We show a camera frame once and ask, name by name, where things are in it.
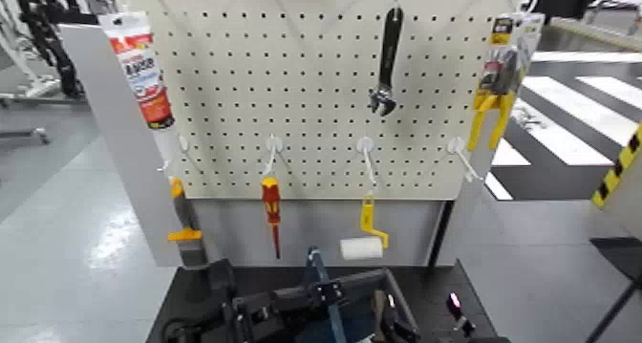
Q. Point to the red yellow screwdriver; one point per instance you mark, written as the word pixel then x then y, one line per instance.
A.
pixel 271 199

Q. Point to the white metal frame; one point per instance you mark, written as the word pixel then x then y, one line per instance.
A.
pixel 27 81

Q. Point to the small black device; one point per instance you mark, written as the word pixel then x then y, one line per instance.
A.
pixel 459 307

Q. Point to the black adjustable wrench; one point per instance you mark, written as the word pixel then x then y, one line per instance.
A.
pixel 388 49

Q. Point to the white pegboard hook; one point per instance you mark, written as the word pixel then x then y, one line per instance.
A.
pixel 364 145
pixel 273 144
pixel 456 145
pixel 182 143

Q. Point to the grey display stand frame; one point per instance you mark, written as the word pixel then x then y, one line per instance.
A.
pixel 311 229

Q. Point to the black tripod leg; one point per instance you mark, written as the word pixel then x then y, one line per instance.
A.
pixel 617 305

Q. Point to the white red sealant tube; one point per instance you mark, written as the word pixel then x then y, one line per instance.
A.
pixel 140 74

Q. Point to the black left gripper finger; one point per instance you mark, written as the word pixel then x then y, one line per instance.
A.
pixel 301 300
pixel 333 292

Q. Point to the beige metal pegboard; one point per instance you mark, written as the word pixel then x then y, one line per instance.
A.
pixel 301 84

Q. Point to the black tool in crate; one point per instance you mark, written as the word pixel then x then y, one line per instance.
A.
pixel 398 330

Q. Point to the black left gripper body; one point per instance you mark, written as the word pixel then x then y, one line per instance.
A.
pixel 261 315

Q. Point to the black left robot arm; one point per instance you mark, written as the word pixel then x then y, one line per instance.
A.
pixel 210 295

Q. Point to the grey yellow scraper tool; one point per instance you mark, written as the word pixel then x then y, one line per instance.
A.
pixel 188 219

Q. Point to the dark grey crate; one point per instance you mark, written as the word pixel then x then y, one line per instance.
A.
pixel 401 305

